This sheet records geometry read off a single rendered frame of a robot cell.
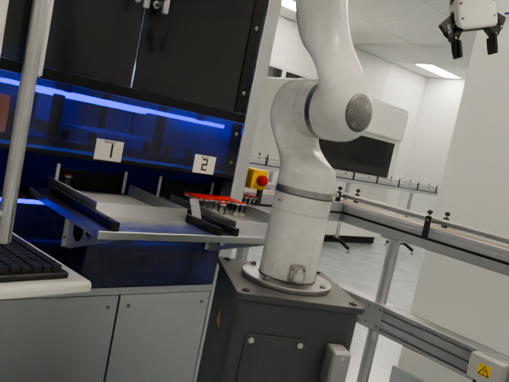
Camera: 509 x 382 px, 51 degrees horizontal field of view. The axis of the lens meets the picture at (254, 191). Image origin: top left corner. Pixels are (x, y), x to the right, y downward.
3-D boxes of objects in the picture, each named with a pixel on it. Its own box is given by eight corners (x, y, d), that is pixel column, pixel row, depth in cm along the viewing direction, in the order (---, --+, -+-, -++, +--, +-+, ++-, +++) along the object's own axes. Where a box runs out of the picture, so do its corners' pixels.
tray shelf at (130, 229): (27, 192, 149) (29, 186, 149) (223, 209, 195) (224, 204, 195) (97, 239, 114) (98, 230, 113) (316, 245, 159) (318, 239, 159)
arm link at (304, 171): (301, 197, 102) (327, 73, 99) (246, 180, 116) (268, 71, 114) (344, 203, 109) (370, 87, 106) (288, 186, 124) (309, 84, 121)
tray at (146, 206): (46, 188, 153) (48, 176, 152) (128, 195, 170) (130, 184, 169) (94, 216, 127) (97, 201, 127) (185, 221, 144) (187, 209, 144)
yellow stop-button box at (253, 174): (238, 184, 196) (242, 165, 195) (252, 186, 200) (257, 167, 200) (251, 189, 190) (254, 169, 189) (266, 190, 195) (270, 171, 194)
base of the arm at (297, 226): (343, 301, 105) (363, 210, 103) (251, 289, 100) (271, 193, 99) (313, 273, 123) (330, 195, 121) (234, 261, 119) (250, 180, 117)
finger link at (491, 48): (492, 23, 125) (495, 53, 126) (504, 23, 125) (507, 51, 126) (484, 26, 128) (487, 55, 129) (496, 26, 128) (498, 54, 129)
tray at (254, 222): (168, 205, 166) (170, 194, 166) (232, 211, 183) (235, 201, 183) (234, 233, 141) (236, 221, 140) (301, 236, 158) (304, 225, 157)
